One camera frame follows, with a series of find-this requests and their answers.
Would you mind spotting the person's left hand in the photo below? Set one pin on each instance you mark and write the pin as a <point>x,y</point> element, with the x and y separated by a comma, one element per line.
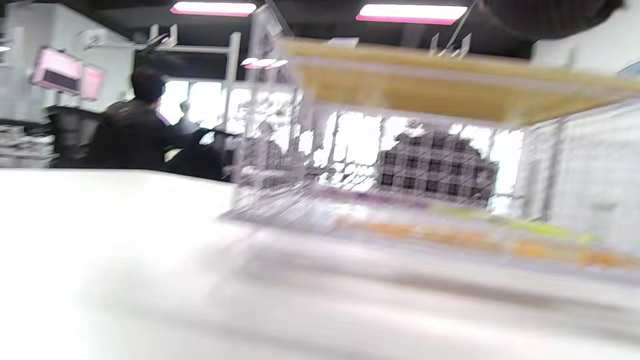
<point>545,17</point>

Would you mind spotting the yellow double-ended highlighter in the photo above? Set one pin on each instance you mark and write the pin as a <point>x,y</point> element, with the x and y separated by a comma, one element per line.
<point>545,231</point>

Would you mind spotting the orange double-ended highlighter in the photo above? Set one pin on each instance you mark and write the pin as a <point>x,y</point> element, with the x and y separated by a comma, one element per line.
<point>590,256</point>
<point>440,236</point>

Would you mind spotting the purple double-ended highlighter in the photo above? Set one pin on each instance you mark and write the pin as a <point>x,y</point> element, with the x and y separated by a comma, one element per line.
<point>375,196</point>

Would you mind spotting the ceiling light strip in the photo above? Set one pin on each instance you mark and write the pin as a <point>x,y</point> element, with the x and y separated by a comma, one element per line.
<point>212,8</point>
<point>410,13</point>

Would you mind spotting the white number sign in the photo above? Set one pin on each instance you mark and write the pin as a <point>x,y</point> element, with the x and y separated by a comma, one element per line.
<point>94,39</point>

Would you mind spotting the pink-lit monitor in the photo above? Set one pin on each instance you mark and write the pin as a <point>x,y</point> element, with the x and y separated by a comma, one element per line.
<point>55,72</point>
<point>93,82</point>

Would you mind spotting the black mesh office chair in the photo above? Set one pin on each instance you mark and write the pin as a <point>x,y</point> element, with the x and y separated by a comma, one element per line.
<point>75,135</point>

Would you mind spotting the white clip mount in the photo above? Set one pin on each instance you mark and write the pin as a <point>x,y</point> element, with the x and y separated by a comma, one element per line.
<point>450,45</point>
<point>162,37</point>

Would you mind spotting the white metal frame pole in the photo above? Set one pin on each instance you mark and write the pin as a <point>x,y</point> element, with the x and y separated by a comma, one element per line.
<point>200,49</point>

